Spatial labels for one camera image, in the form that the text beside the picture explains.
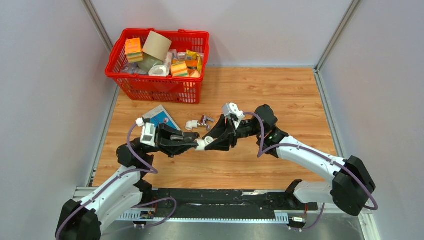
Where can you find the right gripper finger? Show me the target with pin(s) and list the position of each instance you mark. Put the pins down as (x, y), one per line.
(222, 130)
(219, 144)

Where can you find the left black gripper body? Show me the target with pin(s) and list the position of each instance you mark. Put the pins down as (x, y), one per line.
(160, 131)

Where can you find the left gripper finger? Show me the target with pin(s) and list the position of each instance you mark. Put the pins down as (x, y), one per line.
(178, 148)
(167, 131)

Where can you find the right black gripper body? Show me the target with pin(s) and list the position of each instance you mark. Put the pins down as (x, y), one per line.
(233, 133)

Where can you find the dark grey metal faucet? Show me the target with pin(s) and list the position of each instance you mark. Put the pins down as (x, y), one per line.
(181, 138)

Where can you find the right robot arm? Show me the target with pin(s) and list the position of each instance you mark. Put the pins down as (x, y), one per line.
(347, 182)

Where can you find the chrome faucet with white elbow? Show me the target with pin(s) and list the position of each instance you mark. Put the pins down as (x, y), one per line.
(203, 122)

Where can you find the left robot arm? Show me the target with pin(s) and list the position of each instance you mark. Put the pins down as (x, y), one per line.
(88, 218)

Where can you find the blue razor package box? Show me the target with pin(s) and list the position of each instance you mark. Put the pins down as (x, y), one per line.
(159, 115)

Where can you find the red plastic shopping basket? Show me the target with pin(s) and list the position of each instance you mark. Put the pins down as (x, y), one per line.
(159, 88)

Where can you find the white tape roll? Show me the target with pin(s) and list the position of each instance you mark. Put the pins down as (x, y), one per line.
(159, 71)

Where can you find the orange striped sponge block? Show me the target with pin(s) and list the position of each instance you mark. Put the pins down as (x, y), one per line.
(179, 69)

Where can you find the pale green tape roll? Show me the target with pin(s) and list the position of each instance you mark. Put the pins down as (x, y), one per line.
(148, 62)

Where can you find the yellow snack packet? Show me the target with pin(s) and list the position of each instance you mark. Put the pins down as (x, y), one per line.
(193, 61)

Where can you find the brown cardboard tape roll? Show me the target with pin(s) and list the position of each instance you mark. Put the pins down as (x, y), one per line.
(157, 46)

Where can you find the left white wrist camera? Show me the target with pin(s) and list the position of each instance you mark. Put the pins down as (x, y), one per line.
(148, 132)

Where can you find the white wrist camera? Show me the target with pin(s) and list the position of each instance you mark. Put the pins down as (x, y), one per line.
(233, 114)
(148, 132)

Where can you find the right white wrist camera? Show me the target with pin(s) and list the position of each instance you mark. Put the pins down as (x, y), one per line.
(233, 114)

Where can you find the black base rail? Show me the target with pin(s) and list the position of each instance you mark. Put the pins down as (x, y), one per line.
(219, 204)

